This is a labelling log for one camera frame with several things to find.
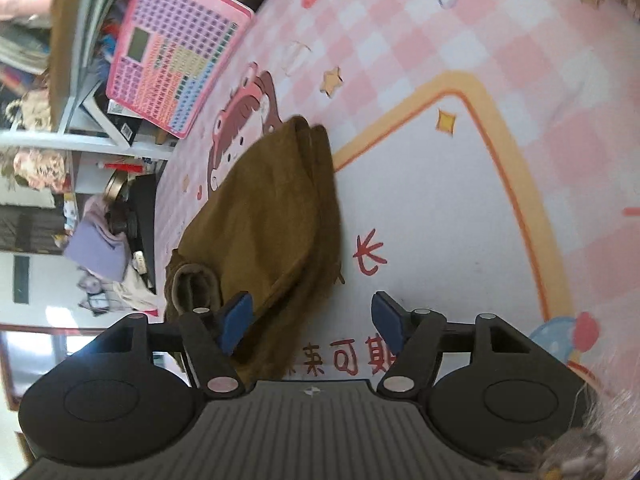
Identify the pink checkered cartoon desk mat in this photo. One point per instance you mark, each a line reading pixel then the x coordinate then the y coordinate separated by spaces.
pixel 450 200

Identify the grey furry sleeve cuff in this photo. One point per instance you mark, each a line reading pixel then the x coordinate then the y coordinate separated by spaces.
pixel 565 452

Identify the black chair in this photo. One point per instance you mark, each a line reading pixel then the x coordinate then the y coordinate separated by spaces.
pixel 142 225

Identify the purple cloth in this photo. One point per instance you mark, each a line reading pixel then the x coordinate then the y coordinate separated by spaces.
pixel 95 247

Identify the wooden bookshelf with white frame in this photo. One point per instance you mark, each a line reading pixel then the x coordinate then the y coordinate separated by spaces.
pixel 62 60

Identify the pink toy learning tablet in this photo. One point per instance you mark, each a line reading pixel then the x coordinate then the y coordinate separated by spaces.
pixel 170 60

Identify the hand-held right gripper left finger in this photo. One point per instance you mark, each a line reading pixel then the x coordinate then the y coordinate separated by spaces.
pixel 235 322

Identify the brown pants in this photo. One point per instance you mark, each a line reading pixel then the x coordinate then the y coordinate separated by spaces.
pixel 270 210

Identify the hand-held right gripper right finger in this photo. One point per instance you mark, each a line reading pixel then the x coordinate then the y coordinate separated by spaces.
pixel 385 320

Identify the white beaded handbag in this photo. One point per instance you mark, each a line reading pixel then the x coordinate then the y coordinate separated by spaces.
pixel 32 107

